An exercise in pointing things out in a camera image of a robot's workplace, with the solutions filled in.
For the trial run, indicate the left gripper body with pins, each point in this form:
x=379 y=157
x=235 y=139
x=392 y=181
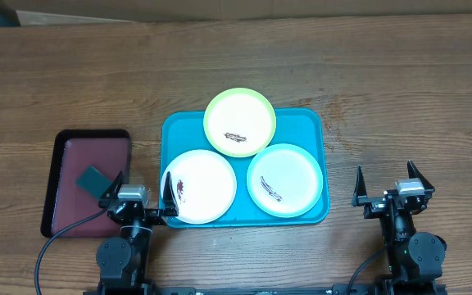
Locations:
x=153 y=217

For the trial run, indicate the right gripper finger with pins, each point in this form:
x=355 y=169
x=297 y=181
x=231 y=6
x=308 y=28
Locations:
x=414 y=173
x=360 y=188

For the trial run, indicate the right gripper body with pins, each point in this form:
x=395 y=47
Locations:
x=376 y=206

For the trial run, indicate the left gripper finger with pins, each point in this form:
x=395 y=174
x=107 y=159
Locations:
x=112 y=187
x=168 y=197

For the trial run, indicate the green and yellow sponge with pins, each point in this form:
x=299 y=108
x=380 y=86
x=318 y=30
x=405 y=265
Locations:
x=94 y=182

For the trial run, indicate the white pink-rimmed plate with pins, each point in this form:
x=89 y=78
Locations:
x=204 y=184

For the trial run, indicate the yellow-green plate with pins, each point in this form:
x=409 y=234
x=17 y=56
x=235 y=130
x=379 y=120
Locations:
x=239 y=122

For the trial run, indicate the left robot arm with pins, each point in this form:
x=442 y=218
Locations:
x=123 y=259

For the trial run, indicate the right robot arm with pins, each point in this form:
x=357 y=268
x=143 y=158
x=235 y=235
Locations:
x=414 y=258

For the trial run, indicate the black tray with maroon liner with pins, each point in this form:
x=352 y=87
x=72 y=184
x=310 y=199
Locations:
x=108 y=150

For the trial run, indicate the teal plastic tray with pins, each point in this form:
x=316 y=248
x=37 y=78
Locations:
x=183 y=131

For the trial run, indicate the light blue plate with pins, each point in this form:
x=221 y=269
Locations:
x=284 y=180

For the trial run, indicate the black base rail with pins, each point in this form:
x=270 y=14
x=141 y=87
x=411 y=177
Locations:
x=337 y=289

